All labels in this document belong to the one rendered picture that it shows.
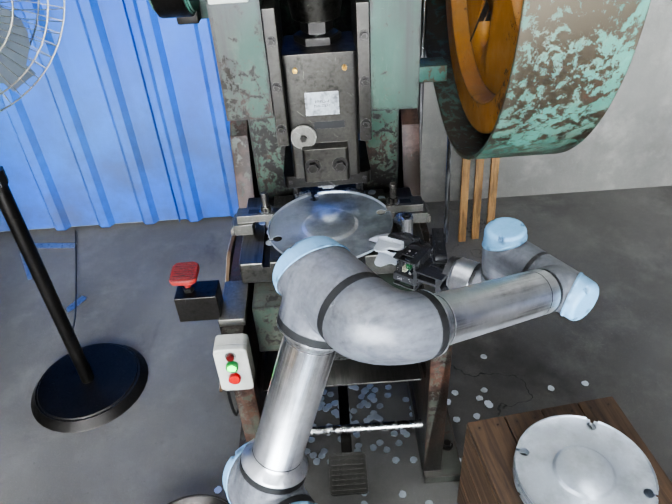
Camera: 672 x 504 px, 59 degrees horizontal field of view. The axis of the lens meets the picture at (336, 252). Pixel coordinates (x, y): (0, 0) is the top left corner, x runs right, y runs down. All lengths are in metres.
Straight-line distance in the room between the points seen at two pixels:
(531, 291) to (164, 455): 1.35
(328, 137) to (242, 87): 0.22
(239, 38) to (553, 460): 1.10
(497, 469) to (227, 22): 1.10
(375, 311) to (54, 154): 2.31
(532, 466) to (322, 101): 0.91
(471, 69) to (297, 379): 0.88
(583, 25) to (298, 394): 0.68
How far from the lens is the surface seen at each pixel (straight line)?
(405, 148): 1.71
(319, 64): 1.25
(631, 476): 1.49
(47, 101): 2.79
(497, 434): 1.52
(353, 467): 1.67
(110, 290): 2.64
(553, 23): 0.95
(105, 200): 2.95
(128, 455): 2.03
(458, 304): 0.83
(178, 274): 1.34
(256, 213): 1.50
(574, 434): 1.52
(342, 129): 1.30
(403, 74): 1.22
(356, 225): 1.36
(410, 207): 1.50
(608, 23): 0.98
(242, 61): 1.20
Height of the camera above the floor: 1.56
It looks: 37 degrees down
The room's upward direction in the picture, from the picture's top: 4 degrees counter-clockwise
